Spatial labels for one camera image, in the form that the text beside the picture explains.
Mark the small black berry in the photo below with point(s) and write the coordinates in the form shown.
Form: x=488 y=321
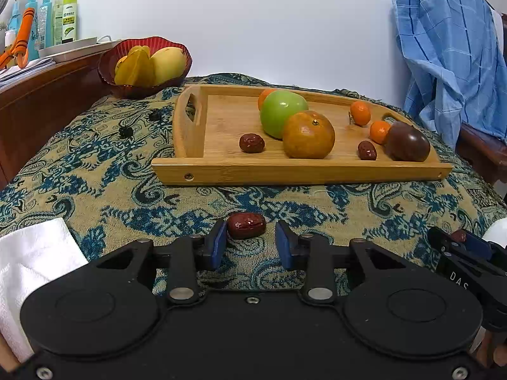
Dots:
x=126 y=132
x=154 y=116

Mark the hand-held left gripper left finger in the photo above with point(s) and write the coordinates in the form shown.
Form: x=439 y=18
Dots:
x=217 y=245

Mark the green and white bottle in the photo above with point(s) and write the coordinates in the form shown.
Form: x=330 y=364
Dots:
x=69 y=18

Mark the blue striped cloth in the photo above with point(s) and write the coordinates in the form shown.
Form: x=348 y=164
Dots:
x=447 y=47

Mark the small orange kumquat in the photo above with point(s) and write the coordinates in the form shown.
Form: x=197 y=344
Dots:
x=264 y=98
x=379 y=132

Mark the small blue bottle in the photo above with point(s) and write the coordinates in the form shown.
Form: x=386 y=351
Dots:
x=14 y=18

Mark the blue spray bottle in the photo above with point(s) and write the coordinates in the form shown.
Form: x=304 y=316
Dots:
x=32 y=23
x=46 y=18

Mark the blue patterned blanket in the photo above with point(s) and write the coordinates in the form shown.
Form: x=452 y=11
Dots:
x=99 y=174

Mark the white towel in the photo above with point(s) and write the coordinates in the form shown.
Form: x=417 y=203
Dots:
x=497 y=233
x=31 y=265

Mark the yellow mango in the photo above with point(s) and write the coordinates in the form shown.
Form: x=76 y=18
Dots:
x=168 y=65

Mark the green apple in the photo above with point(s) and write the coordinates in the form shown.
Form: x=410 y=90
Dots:
x=281 y=111

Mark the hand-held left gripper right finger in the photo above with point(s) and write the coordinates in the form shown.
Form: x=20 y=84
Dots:
x=284 y=245

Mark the large orange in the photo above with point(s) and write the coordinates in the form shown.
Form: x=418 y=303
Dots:
x=309 y=134

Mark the yellow starfruit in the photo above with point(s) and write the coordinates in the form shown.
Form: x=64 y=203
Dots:
x=136 y=67

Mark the pale green bottle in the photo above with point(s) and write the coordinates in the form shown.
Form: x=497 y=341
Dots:
x=58 y=21

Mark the dark brown round fruit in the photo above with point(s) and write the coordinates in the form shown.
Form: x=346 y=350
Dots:
x=408 y=142

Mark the red date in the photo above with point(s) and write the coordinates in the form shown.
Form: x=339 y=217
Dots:
x=459 y=236
x=251 y=143
x=367 y=151
x=245 y=225

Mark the red fruit bowl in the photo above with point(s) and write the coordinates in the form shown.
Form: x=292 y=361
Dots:
x=107 y=71

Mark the white flat tray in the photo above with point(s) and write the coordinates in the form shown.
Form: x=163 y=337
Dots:
x=69 y=49

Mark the stack of papers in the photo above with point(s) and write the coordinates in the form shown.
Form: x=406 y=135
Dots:
x=23 y=71

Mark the kumquat with stem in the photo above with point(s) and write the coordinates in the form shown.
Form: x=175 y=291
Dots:
x=361 y=113

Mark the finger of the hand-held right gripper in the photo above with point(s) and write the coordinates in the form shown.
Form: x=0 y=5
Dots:
x=439 y=239
x=477 y=247

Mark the white cloth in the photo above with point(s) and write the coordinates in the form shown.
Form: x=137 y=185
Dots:
x=497 y=25

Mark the wooden cabinet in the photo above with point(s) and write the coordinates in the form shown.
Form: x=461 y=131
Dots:
x=35 y=107

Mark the wooden tray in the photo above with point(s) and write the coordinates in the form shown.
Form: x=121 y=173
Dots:
x=222 y=126

